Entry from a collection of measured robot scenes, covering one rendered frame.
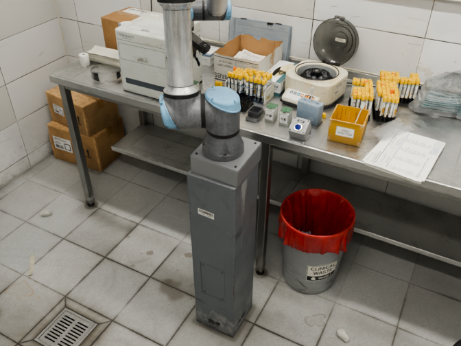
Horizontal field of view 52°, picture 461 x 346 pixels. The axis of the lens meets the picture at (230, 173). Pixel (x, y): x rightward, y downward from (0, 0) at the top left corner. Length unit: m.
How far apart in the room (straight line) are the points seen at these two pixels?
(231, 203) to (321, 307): 0.93
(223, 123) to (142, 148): 1.47
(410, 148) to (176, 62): 0.96
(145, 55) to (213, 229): 0.82
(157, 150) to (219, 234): 1.23
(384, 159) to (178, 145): 1.50
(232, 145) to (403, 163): 0.64
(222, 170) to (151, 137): 1.49
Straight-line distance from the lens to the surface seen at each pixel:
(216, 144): 1.61
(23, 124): 3.36
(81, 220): 2.94
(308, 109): 1.98
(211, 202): 1.73
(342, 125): 1.88
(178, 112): 1.54
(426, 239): 2.50
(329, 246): 2.17
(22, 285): 2.68
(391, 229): 2.49
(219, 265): 1.94
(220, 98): 1.54
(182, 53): 1.51
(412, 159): 1.88
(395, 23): 2.32
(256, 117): 2.01
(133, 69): 2.21
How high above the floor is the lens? 1.89
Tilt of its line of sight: 37 degrees down
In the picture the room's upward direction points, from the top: straight up
